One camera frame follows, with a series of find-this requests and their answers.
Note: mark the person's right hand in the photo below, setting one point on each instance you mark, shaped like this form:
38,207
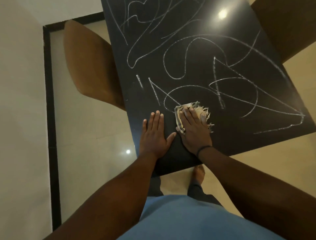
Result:
196,133

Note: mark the person's left hand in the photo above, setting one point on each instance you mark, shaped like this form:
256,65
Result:
153,141

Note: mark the striped fringed cloth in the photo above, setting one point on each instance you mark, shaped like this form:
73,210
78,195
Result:
176,115

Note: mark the tan moulded chair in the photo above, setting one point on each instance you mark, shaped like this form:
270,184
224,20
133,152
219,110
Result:
91,64
291,27

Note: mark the person's right forearm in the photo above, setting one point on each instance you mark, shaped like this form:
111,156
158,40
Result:
259,192

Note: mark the person's left forearm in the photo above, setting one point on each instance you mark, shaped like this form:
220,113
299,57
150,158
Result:
111,197

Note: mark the person's right foot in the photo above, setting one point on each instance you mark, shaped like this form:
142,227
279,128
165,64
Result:
198,174

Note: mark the person's dark trousers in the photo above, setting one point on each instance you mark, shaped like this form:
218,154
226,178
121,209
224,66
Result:
195,191

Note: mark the person's blue shirt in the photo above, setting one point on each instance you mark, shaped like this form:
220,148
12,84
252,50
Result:
192,220

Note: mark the black wristband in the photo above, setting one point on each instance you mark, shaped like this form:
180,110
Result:
203,147

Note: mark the black chalk-marked table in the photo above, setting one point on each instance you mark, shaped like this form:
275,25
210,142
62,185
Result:
192,59

